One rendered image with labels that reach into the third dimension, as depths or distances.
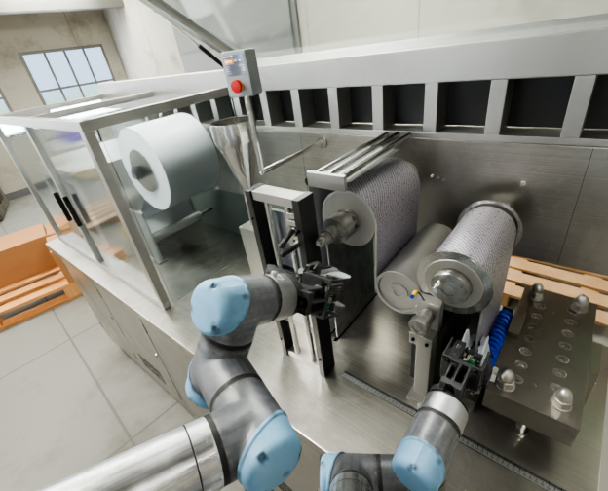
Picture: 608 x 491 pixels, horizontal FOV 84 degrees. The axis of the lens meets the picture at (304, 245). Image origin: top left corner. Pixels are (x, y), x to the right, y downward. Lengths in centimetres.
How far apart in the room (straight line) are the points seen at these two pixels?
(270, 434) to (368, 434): 54
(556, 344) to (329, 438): 58
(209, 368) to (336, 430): 51
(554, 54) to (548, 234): 40
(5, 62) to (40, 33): 76
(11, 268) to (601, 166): 407
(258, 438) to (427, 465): 30
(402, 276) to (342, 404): 38
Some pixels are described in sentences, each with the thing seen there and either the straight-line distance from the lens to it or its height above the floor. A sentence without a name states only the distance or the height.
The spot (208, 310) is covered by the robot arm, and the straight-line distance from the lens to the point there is 45.
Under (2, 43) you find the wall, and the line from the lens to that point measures 796.
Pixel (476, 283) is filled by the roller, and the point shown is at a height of 127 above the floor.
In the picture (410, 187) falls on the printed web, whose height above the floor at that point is 136.
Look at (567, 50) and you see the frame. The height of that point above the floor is 162.
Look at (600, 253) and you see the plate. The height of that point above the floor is 120.
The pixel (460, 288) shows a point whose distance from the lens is 72.
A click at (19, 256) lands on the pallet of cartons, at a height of 38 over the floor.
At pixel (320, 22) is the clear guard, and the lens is 102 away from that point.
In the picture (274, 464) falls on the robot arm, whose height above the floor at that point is 134.
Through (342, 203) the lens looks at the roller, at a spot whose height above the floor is 138.
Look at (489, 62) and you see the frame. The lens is 94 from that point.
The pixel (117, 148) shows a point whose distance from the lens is 122.
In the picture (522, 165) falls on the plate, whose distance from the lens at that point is 97.
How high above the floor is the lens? 171
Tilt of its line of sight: 31 degrees down
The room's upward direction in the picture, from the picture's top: 9 degrees counter-clockwise
